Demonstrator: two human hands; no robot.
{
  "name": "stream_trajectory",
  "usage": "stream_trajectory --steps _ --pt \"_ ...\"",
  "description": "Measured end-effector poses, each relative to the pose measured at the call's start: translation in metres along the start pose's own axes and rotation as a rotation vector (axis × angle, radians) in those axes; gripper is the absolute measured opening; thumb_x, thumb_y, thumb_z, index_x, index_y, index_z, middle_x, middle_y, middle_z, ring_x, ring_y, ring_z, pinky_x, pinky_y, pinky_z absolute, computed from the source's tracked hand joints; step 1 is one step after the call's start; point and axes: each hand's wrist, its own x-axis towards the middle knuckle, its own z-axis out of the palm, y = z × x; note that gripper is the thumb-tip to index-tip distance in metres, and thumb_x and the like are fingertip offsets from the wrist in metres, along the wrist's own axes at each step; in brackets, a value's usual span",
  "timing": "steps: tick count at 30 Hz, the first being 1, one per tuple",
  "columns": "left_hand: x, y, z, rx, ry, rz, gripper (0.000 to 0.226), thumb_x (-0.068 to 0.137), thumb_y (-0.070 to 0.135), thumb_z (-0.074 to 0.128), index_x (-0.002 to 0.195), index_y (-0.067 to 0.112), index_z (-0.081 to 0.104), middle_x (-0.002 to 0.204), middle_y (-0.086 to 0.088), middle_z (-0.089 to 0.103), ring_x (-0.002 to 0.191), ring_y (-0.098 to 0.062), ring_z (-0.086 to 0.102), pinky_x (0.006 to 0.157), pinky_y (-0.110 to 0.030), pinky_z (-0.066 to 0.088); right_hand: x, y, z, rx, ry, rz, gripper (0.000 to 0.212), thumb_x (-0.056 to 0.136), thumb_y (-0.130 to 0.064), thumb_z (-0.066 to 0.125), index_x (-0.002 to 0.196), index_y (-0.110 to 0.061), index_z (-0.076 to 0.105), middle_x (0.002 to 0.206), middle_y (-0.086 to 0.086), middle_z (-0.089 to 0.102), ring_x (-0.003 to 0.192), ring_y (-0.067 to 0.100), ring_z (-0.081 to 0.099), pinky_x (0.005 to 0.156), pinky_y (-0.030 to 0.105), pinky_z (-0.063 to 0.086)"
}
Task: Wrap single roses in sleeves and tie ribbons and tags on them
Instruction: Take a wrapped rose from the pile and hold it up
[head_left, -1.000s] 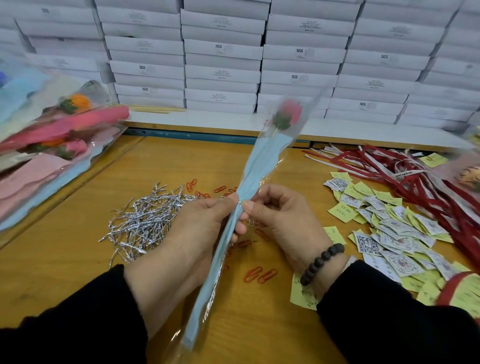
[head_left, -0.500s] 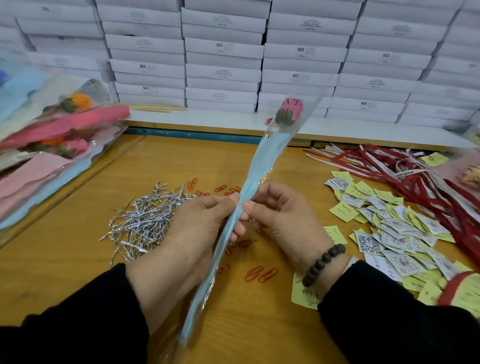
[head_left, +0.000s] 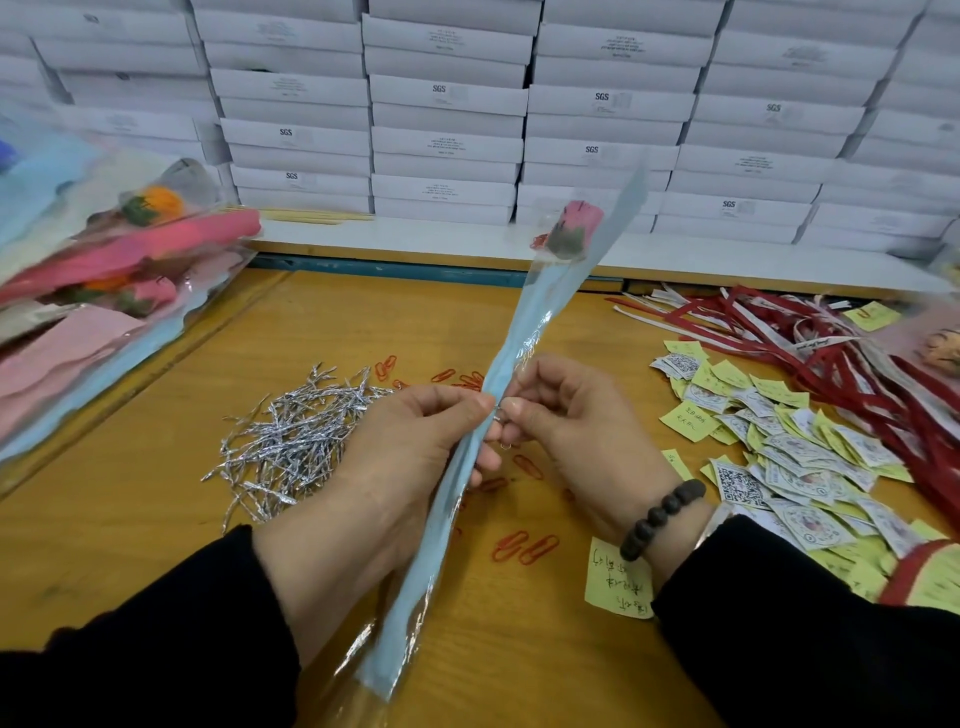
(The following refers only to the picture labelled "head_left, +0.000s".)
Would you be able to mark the person's left hand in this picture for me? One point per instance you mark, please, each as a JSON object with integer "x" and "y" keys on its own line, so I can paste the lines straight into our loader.
{"x": 375, "y": 503}

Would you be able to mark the person's right hand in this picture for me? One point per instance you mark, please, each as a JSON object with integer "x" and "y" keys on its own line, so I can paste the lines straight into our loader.
{"x": 593, "y": 450}

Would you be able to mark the pink flower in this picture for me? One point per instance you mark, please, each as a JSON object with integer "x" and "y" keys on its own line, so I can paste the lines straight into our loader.
{"x": 525, "y": 315}

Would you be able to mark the pile of yellow white tags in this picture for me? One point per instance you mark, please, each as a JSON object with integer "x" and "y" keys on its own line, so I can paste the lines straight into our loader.
{"x": 773, "y": 458}

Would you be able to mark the pile of red ribbons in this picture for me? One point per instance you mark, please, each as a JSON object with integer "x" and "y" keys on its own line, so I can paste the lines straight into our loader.
{"x": 840, "y": 360}

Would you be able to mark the pile of flowers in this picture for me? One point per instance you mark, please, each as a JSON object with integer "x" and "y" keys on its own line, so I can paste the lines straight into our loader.
{"x": 90, "y": 308}

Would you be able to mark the person's right forearm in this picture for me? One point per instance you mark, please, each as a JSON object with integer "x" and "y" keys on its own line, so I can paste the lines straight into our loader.
{"x": 810, "y": 630}

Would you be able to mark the person's left forearm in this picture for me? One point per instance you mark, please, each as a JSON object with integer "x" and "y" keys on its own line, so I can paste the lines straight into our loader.
{"x": 150, "y": 653}

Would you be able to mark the pile of silver twist ties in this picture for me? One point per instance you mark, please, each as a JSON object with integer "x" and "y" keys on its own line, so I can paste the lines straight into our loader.
{"x": 293, "y": 435}

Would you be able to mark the pile of orange paper clips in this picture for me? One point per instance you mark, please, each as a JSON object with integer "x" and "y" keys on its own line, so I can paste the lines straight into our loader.
{"x": 518, "y": 548}

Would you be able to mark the long white board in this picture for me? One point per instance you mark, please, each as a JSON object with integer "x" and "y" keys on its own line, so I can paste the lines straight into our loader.
{"x": 705, "y": 255}

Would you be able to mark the wooden sticks bundle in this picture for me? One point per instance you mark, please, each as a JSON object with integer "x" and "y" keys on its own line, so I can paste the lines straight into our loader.
{"x": 308, "y": 216}

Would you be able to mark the wall of stacked white boxes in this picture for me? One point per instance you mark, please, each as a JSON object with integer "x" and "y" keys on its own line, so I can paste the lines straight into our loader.
{"x": 450, "y": 105}

